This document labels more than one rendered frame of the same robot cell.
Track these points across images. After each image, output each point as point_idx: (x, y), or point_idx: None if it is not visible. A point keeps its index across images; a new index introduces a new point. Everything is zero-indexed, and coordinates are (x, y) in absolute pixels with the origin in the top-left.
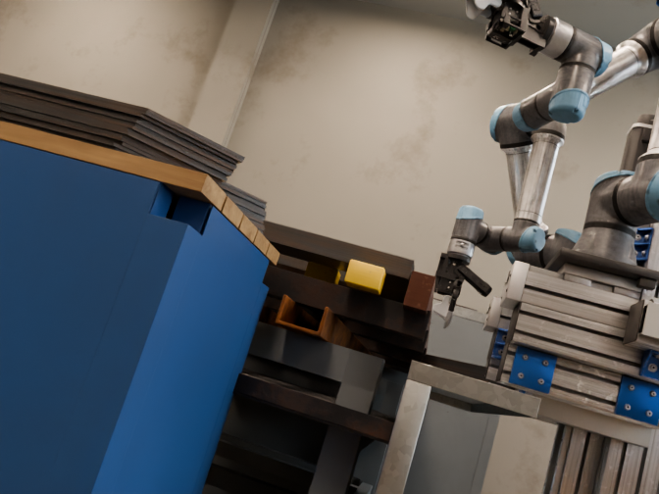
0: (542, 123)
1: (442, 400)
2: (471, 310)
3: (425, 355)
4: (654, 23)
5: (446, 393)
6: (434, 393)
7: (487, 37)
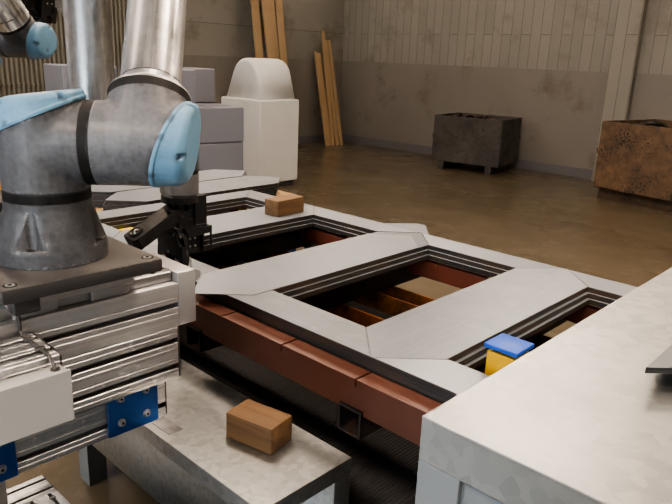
0: (16, 57)
1: (308, 492)
2: (542, 345)
3: (199, 337)
4: None
5: (206, 415)
6: (322, 476)
7: (54, 21)
